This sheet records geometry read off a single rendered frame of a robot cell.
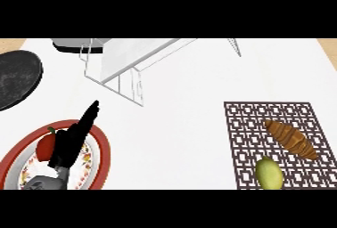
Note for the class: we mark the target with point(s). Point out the brown patterned placemat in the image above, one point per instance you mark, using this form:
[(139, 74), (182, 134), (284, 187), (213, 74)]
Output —
[(246, 133)]

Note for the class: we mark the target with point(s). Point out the red rimmed floral plate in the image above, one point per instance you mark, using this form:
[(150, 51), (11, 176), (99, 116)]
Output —
[(98, 154)]

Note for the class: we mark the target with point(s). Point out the yellow-green mango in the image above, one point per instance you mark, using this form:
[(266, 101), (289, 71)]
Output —
[(268, 175)]

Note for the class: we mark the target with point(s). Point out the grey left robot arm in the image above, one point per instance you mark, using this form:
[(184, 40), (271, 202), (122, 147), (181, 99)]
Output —
[(49, 181)]

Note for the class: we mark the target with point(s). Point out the grey and black appliance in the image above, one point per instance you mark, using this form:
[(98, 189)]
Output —
[(73, 46)]

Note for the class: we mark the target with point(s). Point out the brown croissant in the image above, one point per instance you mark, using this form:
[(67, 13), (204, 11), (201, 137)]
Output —
[(290, 139)]

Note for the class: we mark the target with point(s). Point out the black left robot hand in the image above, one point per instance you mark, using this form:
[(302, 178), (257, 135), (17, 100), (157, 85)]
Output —
[(74, 139)]

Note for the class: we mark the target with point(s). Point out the dark round pan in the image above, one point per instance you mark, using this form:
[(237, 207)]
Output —
[(15, 78)]

